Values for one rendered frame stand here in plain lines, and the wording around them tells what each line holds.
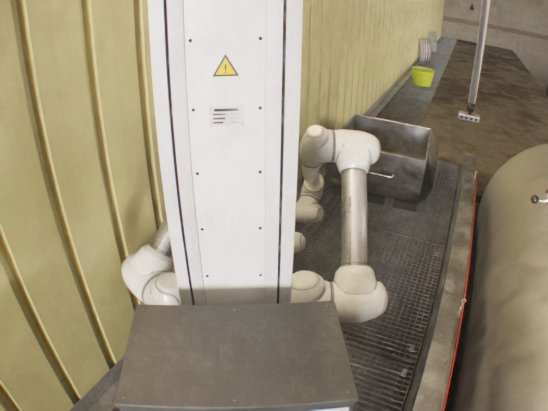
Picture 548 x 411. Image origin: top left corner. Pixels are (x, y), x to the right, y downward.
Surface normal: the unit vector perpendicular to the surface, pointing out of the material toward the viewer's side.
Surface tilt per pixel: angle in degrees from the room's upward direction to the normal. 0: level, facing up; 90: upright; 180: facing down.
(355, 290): 41
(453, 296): 3
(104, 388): 90
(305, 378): 0
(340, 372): 0
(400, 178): 88
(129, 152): 90
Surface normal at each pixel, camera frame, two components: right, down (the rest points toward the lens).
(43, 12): 0.89, 0.23
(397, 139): -0.44, 0.44
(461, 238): 0.01, -0.87
